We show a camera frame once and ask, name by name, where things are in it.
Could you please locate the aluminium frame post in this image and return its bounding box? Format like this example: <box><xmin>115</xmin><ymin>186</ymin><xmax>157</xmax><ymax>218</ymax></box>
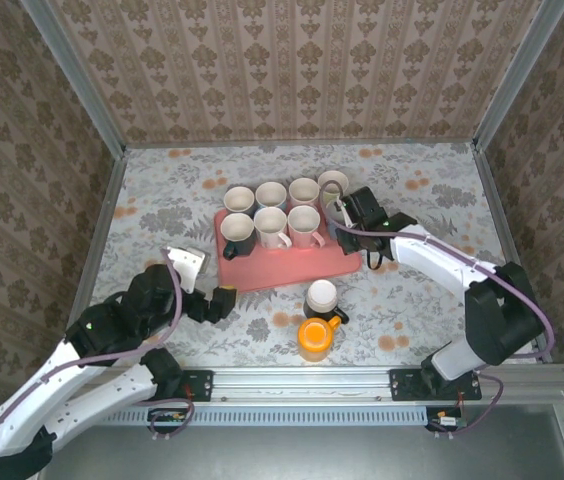
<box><xmin>19</xmin><ymin>0</ymin><xmax>127</xmax><ymax>157</ymax></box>
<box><xmin>471</xmin><ymin>0</ymin><xmax>564</xmax><ymax>151</ymax></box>

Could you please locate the cream faceted mug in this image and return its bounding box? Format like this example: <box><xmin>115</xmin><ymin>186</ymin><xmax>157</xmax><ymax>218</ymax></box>
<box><xmin>253</xmin><ymin>206</ymin><xmax>293</xmax><ymax>250</ymax></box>

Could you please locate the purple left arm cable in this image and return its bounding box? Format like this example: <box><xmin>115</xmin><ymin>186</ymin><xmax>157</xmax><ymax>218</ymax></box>
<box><xmin>0</xmin><ymin>247</ymin><xmax>184</xmax><ymax>476</ymax></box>

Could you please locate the aluminium back rail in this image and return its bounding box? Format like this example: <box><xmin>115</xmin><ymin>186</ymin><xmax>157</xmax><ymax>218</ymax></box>
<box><xmin>124</xmin><ymin>138</ymin><xmax>478</xmax><ymax>150</ymax></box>

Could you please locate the light green mug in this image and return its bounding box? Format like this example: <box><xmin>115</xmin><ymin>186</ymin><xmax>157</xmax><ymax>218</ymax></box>
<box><xmin>317</xmin><ymin>169</ymin><xmax>351</xmax><ymax>221</ymax></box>

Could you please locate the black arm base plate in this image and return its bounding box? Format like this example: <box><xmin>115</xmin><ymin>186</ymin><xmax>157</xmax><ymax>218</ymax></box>
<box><xmin>388</xmin><ymin>368</ymin><xmax>483</xmax><ymax>401</ymax></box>
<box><xmin>179</xmin><ymin>368</ymin><xmax>215</xmax><ymax>401</ymax></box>

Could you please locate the light blue mug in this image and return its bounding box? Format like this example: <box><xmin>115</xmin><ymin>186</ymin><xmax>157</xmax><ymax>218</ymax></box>
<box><xmin>254</xmin><ymin>180</ymin><xmax>289</xmax><ymax>211</ymax></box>

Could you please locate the thin purple base cable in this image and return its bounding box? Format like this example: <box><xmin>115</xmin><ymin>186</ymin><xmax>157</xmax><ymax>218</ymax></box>
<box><xmin>147</xmin><ymin>397</ymin><xmax>196</xmax><ymax>442</ymax></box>
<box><xmin>449</xmin><ymin>374</ymin><xmax>506</xmax><ymax>439</ymax></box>

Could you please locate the smooth pink mug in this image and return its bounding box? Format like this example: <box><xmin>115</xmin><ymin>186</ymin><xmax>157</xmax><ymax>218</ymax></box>
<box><xmin>288</xmin><ymin>177</ymin><xmax>321</xmax><ymax>209</ymax></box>

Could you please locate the grey metal panel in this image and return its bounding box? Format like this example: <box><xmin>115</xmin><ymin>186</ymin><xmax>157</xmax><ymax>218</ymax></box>
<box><xmin>36</xmin><ymin>404</ymin><xmax>564</xmax><ymax>480</ymax></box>

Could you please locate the dark green faceted mug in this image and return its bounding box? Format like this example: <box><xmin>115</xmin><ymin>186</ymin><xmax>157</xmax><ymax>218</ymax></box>
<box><xmin>219</xmin><ymin>212</ymin><xmax>257</xmax><ymax>261</ymax></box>

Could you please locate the black connector box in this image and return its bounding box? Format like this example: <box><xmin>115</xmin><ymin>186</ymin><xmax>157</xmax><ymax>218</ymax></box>
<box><xmin>149</xmin><ymin>407</ymin><xmax>187</xmax><ymax>434</ymax></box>
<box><xmin>425</xmin><ymin>407</ymin><xmax>466</xmax><ymax>432</ymax></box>

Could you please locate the white slotted cable duct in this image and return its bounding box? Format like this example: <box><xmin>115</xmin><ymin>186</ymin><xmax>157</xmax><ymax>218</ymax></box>
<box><xmin>94</xmin><ymin>399</ymin><xmax>436</xmax><ymax>427</ymax></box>

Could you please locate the grey mug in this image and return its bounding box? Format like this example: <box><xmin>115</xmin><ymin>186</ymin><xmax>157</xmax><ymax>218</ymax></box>
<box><xmin>222</xmin><ymin>185</ymin><xmax>256</xmax><ymax>216</ymax></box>

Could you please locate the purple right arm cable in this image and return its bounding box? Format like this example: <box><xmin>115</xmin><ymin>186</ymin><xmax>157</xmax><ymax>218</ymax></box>
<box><xmin>318</xmin><ymin>180</ymin><xmax>556</xmax><ymax>364</ymax></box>

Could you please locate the orange mug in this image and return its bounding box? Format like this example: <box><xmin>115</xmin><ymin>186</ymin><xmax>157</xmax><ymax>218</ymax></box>
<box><xmin>297</xmin><ymin>315</ymin><xmax>343</xmax><ymax>363</ymax></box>

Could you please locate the aluminium front rail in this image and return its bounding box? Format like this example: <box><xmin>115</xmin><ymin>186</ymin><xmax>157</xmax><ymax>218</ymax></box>
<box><xmin>176</xmin><ymin>364</ymin><xmax>564</xmax><ymax>403</ymax></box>

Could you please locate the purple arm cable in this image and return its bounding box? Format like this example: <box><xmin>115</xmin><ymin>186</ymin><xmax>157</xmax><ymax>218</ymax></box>
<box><xmin>318</xmin><ymin>180</ymin><xmax>556</xmax><ymax>364</ymax></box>
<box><xmin>0</xmin><ymin>247</ymin><xmax>184</xmax><ymax>476</ymax></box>

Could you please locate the pink faceted mug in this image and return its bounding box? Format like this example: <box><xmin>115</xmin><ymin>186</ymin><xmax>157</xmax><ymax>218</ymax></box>
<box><xmin>287</xmin><ymin>205</ymin><xmax>326</xmax><ymax>250</ymax></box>

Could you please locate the pink plastic tray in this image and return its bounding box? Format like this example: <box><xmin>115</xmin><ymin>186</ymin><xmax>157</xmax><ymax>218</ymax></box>
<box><xmin>213</xmin><ymin>207</ymin><xmax>364</xmax><ymax>294</ymax></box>

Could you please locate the black mug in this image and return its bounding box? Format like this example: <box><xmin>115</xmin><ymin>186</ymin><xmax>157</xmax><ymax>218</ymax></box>
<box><xmin>303</xmin><ymin>279</ymin><xmax>350</xmax><ymax>326</ymax></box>

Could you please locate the aluminium side rail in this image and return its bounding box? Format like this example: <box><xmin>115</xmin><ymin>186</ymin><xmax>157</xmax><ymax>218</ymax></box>
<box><xmin>470</xmin><ymin>144</ymin><xmax>536</xmax><ymax>281</ymax></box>
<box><xmin>66</xmin><ymin>149</ymin><xmax>128</xmax><ymax>321</ymax></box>

